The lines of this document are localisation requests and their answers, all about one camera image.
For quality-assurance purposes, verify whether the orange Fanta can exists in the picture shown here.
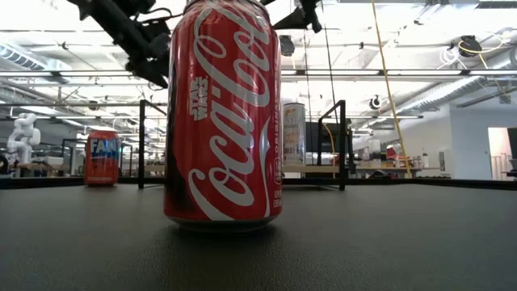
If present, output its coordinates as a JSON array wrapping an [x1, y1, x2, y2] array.
[[83, 129, 121, 187]]

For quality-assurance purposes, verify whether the white coiled cable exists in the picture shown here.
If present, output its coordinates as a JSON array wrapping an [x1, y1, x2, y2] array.
[[438, 47, 461, 70]]

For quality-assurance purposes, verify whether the red Coca-Cola can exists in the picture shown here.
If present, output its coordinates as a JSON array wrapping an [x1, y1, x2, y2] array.
[[162, 0, 283, 232]]

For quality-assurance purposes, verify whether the yellow hanging cable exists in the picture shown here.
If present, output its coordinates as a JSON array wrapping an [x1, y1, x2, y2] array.
[[370, 0, 413, 179]]

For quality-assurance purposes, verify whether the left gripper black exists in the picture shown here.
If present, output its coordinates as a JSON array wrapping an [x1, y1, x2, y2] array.
[[124, 31, 172, 90]]

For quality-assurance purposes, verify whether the black ceiling cable reel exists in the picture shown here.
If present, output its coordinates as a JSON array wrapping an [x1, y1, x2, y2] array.
[[458, 35, 483, 57], [278, 35, 296, 57]]

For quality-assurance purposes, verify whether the black hanging cable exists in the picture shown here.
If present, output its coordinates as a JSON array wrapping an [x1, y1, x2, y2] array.
[[322, 23, 340, 120]]

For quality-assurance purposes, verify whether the tall silver beverage can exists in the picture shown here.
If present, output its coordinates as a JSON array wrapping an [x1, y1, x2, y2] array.
[[282, 102, 307, 167]]

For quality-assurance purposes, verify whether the black frame wooden shelf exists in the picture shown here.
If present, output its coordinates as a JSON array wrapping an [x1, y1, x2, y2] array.
[[137, 99, 347, 192]]

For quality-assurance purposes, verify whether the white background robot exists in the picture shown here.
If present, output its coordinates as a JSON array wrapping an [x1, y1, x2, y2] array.
[[6, 112, 42, 165]]

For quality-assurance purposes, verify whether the long ceiling light rail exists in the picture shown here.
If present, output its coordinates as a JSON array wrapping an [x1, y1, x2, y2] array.
[[0, 69, 517, 78]]

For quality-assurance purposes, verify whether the black monitor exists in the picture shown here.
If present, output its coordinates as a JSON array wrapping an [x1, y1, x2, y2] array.
[[305, 120, 349, 154]]

